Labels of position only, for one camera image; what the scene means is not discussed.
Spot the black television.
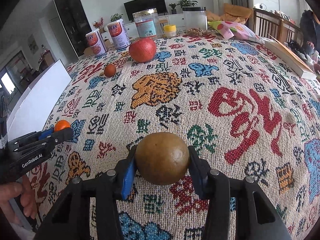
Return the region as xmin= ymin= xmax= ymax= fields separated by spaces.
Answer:
xmin=124 ymin=0 xmax=168 ymax=21

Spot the dark display cabinet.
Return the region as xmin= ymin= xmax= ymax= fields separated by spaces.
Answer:
xmin=54 ymin=0 xmax=92 ymax=57

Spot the right orange-purple can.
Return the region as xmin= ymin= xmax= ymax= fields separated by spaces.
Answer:
xmin=107 ymin=18 xmax=131 ymax=49

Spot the left orange-purple can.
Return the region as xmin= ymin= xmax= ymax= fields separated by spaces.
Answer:
xmin=86 ymin=29 xmax=107 ymax=56

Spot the orange cushion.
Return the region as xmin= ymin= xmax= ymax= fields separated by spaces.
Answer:
xmin=206 ymin=3 xmax=253 ymax=24

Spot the orange mandarin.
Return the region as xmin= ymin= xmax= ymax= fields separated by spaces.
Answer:
xmin=54 ymin=120 xmax=71 ymax=132

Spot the orange-purple can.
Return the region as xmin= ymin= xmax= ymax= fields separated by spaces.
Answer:
xmin=86 ymin=29 xmax=107 ymax=56
xmin=107 ymin=18 xmax=131 ymax=49

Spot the white board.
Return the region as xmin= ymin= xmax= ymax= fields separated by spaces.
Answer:
xmin=7 ymin=60 xmax=71 ymax=141

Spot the brown kiwi fruit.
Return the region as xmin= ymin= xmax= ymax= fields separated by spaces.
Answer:
xmin=135 ymin=132 xmax=190 ymax=185

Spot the clear jar blue label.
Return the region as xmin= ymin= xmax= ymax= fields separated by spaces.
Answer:
xmin=133 ymin=8 xmax=162 ymax=39

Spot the small dark red-brown fruit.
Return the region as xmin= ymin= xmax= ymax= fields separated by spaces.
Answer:
xmin=104 ymin=64 xmax=117 ymax=77

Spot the wooden chair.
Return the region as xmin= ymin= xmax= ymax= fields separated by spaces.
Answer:
xmin=253 ymin=8 xmax=303 ymax=45

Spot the red apple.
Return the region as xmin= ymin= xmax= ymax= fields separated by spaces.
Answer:
xmin=129 ymin=38 xmax=157 ymax=63

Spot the pink snack bag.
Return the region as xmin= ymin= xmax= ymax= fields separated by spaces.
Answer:
xmin=208 ymin=21 xmax=265 ymax=44

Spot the pile of nuts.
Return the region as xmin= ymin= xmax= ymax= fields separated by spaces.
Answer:
xmin=186 ymin=28 xmax=212 ymax=37

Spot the clear jar black lid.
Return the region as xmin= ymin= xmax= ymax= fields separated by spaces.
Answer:
xmin=182 ymin=7 xmax=207 ymax=31

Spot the small yellow lid jar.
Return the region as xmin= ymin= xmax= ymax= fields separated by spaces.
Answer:
xmin=163 ymin=24 xmax=177 ymax=38

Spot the book on table edge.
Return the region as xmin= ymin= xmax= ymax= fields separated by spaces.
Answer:
xmin=263 ymin=37 xmax=317 ymax=80

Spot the green potted plant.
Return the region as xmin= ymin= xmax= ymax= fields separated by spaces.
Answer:
xmin=177 ymin=0 xmax=198 ymax=8

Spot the person in black jacket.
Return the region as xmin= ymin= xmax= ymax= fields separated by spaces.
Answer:
xmin=299 ymin=10 xmax=319 ymax=51

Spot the patterned woven tablecloth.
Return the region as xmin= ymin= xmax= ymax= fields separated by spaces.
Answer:
xmin=30 ymin=34 xmax=319 ymax=239

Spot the person's left hand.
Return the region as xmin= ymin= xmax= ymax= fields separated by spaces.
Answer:
xmin=0 ymin=174 xmax=38 ymax=227

